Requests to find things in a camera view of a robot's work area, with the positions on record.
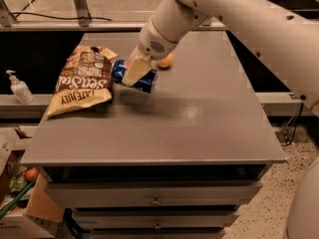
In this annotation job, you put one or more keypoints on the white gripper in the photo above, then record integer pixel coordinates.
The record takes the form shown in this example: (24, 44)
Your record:
(154, 45)

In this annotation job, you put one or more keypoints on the blue pepsi can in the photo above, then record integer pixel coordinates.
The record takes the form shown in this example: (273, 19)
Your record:
(144, 84)

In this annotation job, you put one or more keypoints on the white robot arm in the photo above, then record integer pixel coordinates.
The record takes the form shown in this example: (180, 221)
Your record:
(286, 43)

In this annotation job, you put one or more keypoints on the brown chip bag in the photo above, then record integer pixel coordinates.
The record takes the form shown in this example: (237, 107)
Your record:
(85, 80)

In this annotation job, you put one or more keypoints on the orange fruit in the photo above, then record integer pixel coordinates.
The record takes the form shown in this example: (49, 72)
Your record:
(166, 62)

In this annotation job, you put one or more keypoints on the grey drawer cabinet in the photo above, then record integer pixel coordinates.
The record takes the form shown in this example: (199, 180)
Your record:
(203, 122)

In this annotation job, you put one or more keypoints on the white pump bottle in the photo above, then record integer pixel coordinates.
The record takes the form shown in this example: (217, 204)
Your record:
(20, 89)

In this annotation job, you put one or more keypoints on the top drawer with knob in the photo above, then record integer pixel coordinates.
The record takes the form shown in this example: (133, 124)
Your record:
(152, 194)

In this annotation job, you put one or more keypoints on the drawer with knob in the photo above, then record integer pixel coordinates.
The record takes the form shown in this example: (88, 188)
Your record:
(152, 194)
(156, 219)

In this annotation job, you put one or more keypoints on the small red fruit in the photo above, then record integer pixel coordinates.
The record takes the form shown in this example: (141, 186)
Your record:
(31, 174)

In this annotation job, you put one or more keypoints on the middle drawer with knob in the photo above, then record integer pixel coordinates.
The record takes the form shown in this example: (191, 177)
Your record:
(156, 219)

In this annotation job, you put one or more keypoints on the cardboard box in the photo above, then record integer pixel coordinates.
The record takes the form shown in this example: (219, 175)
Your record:
(36, 215)

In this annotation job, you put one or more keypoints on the green stick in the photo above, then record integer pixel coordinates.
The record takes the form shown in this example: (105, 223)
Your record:
(12, 203)

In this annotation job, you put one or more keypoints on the metal window frame rail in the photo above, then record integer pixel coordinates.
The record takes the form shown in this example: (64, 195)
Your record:
(85, 13)

